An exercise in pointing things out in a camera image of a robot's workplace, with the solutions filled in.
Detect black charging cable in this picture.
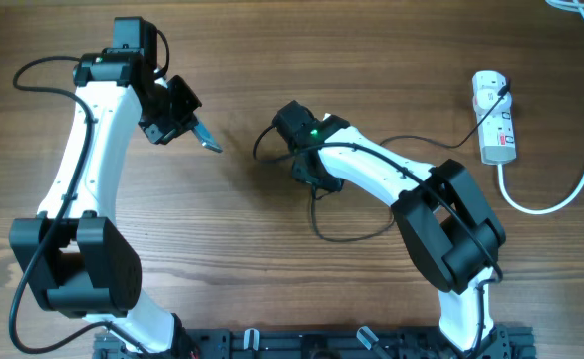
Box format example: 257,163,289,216
309,79,512,244

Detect teal screen smartphone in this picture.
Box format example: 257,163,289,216
192,115,223,153

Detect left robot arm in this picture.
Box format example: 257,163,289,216
9,17,219,358

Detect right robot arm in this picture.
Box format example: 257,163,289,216
271,101,505,358

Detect white charger adapter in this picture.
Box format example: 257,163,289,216
472,88,512,116

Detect white power strip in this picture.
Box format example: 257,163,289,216
472,70,517,165

